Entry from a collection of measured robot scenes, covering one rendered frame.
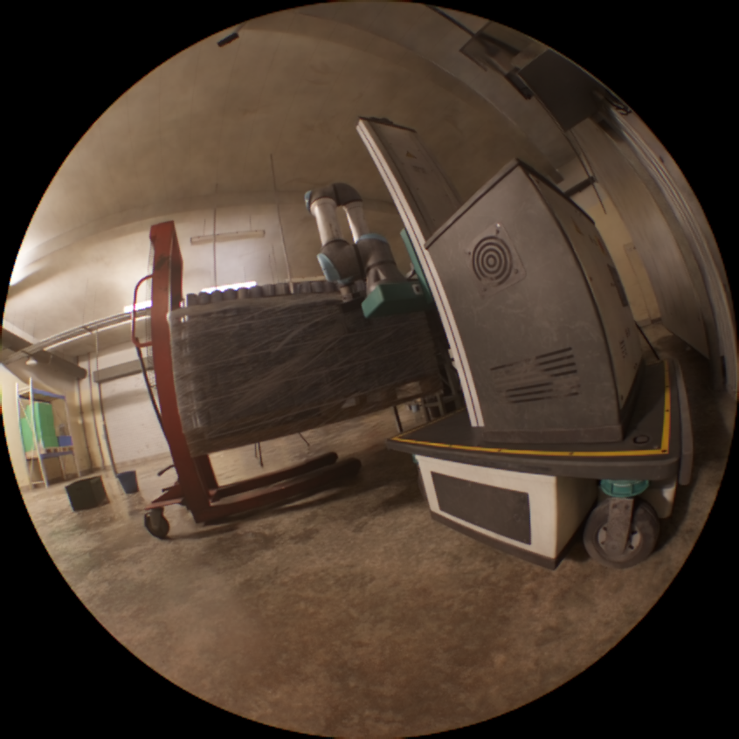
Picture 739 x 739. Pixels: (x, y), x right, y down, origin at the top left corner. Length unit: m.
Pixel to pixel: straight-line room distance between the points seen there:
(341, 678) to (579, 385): 0.69
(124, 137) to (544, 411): 5.25
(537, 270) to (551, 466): 0.33
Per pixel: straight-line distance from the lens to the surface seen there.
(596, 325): 0.45
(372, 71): 4.69
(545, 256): 0.48
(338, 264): 0.90
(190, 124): 4.77
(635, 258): 7.33
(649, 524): 0.59
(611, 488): 0.52
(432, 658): 0.59
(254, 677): 0.69
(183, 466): 1.59
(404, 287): 0.84
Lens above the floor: 0.52
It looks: 4 degrees up
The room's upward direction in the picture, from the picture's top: 16 degrees counter-clockwise
